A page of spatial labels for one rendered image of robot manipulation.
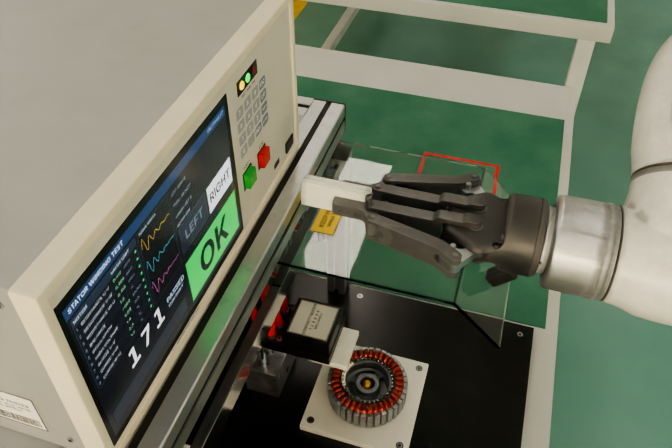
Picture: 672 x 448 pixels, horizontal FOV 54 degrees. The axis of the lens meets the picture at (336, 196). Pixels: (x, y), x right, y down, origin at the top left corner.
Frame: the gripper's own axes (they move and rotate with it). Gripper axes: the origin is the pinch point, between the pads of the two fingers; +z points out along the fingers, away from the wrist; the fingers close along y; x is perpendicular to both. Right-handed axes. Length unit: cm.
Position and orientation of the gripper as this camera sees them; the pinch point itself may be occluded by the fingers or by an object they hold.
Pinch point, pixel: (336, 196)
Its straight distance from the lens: 66.5
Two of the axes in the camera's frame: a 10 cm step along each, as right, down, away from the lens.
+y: 3.0, -6.3, 7.2
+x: 0.0, -7.5, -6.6
